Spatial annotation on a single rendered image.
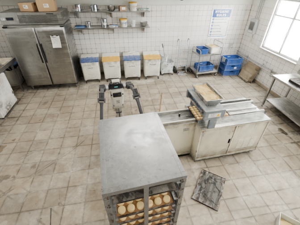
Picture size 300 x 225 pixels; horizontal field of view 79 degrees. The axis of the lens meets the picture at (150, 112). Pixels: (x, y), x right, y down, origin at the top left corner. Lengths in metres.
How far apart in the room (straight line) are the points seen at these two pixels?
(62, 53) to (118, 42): 1.79
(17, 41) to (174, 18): 4.43
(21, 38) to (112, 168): 5.08
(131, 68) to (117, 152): 4.89
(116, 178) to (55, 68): 5.05
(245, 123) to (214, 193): 1.23
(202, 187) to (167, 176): 2.22
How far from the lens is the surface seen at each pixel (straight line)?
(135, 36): 6.35
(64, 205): 3.28
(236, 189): 3.49
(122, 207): 1.36
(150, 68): 6.04
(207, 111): 2.78
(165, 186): 1.24
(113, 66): 5.91
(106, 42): 6.37
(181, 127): 3.02
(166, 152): 1.21
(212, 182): 3.39
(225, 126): 3.16
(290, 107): 5.64
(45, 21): 5.61
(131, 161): 1.16
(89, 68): 5.98
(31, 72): 6.17
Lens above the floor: 2.72
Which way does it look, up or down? 36 degrees down
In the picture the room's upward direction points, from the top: 1 degrees clockwise
